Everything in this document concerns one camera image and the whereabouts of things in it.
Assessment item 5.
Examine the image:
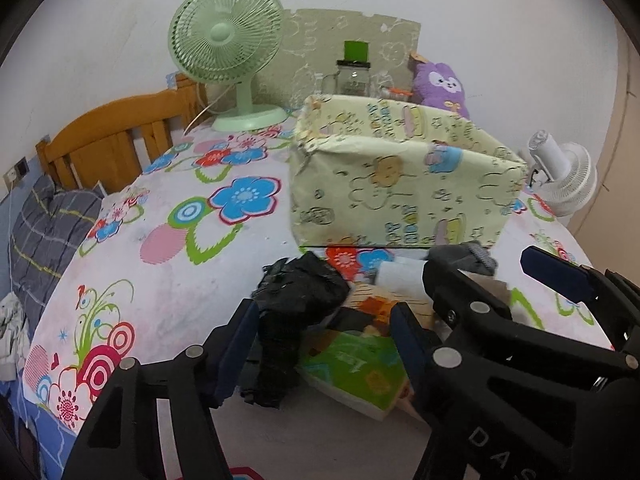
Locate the wall power socket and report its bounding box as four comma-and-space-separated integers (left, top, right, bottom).
3, 157, 29, 191

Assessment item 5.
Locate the purple plush bunny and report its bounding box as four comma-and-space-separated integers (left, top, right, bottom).
411, 62, 470, 119

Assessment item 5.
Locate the green cup on jar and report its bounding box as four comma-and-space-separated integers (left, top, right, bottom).
343, 40, 369, 64

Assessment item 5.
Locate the yellow cartoon storage box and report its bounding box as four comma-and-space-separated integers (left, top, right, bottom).
288, 94, 527, 248

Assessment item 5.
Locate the green desk fan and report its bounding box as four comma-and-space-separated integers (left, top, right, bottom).
168, 0, 286, 133

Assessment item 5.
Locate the toothpick jar orange lid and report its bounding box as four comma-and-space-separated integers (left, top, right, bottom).
378, 86, 412, 102

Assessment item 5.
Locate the grey drawstring pouch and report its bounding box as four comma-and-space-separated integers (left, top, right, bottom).
425, 240, 498, 276

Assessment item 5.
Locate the white standing fan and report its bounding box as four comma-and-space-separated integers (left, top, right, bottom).
527, 130, 598, 218

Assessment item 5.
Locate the black plastic bag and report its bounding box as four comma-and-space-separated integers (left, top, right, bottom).
240, 252, 350, 408

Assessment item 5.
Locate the crumpled white cloth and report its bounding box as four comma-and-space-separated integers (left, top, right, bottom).
0, 292, 30, 382

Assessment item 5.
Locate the white cloth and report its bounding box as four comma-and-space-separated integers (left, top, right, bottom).
374, 257, 430, 300
0, 292, 30, 382

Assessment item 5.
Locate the green orange snack box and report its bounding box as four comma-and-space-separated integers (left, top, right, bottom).
297, 283, 435, 420

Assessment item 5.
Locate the glass mason jar mug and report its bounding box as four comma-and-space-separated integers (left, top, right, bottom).
321, 60, 371, 96

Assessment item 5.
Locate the grey plaid pillow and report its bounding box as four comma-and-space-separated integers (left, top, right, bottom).
9, 174, 103, 330

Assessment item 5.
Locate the green cartoon patterned board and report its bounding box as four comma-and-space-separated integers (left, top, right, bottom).
252, 9, 421, 108

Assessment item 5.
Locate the floral tablecloth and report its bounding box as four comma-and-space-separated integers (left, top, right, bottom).
23, 118, 608, 478

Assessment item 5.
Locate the beige door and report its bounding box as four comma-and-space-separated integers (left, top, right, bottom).
568, 25, 640, 283

